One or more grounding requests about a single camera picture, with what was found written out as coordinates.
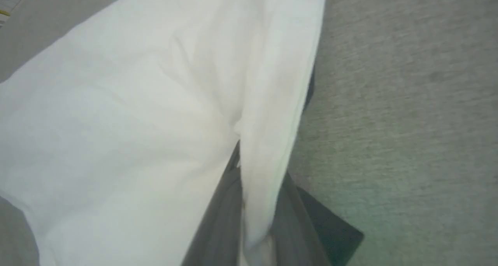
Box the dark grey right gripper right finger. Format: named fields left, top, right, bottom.
left=270, top=171, right=332, bottom=266

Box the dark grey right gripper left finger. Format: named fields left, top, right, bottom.
left=181, top=140, right=244, bottom=266

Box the white shirt with black sleeves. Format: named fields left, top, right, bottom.
left=0, top=0, right=365, bottom=266

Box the grey fabric sofa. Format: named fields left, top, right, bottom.
left=0, top=0, right=498, bottom=266

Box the lemon print partition screen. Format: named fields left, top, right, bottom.
left=0, top=0, right=35, bottom=26

